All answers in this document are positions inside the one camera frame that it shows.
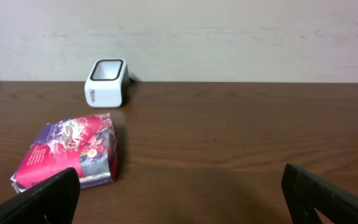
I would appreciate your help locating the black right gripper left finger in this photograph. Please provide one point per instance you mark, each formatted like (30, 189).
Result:
(53, 200)

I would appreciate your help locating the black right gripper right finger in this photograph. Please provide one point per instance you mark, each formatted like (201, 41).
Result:
(307, 194)

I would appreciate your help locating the purple pink snack packet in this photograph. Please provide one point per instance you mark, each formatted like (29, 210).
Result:
(86, 143)

